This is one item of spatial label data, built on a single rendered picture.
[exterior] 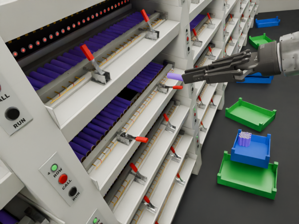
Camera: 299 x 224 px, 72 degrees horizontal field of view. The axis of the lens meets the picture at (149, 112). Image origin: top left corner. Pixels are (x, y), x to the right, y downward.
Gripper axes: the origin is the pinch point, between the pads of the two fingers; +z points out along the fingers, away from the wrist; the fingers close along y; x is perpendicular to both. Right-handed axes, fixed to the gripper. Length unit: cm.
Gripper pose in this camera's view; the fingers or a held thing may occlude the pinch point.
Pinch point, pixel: (195, 74)
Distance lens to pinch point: 60.3
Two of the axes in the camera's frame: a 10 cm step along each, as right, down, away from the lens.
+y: -4.6, 6.1, -6.5
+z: -7.8, 0.8, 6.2
